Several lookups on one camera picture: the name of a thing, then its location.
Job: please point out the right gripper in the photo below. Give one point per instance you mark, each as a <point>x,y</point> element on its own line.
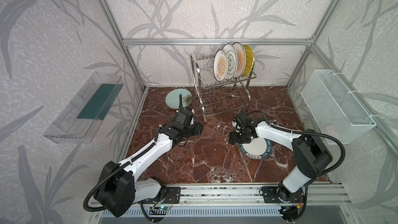
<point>235,137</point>

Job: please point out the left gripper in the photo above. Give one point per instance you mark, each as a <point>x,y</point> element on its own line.
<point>193,128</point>

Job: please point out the white plate green rim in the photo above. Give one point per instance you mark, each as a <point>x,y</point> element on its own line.
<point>258,148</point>

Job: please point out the light green flower plate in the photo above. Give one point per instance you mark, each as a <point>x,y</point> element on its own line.
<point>176,96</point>

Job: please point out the large orange sun plate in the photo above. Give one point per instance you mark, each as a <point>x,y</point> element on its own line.
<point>241,59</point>

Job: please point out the small orange sun plate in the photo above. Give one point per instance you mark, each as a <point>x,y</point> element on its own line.
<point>220,65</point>

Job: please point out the yellow green striped plate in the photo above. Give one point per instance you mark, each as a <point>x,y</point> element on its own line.
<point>250,59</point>

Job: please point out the white plate green emblem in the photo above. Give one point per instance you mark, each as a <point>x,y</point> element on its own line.
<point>232,61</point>

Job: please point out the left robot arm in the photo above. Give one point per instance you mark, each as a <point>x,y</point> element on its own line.
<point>119,186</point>

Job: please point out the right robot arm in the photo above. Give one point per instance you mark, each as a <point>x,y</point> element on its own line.
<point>310,153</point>

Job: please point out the stainless steel dish rack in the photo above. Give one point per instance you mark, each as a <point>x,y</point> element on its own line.
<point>218,97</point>

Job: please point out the clear plastic tray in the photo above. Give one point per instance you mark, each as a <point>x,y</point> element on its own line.
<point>79,122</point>

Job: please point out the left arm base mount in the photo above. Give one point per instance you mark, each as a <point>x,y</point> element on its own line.
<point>167,195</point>

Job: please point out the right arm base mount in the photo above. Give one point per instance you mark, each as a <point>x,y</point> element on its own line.
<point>275,194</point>

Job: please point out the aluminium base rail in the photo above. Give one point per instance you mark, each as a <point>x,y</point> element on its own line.
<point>247,194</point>

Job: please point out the white wire mesh basket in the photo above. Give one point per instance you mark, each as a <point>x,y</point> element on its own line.
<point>335,108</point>

